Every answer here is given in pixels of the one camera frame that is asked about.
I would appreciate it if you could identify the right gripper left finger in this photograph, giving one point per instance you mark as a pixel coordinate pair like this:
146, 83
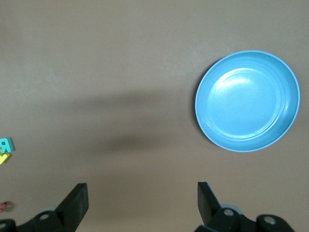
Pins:
74, 205

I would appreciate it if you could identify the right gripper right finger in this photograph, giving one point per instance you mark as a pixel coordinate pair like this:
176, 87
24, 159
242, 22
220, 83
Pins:
205, 205

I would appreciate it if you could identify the red foam letter Q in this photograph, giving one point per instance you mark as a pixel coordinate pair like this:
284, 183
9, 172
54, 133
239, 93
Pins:
3, 207

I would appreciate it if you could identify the yellow foam letter H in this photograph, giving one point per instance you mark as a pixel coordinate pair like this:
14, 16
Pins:
3, 158

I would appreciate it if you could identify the teal foam letter R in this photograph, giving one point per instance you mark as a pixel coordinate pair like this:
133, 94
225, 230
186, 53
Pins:
9, 145

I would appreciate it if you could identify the blue round plate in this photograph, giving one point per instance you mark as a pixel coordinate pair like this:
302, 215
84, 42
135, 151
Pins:
247, 101

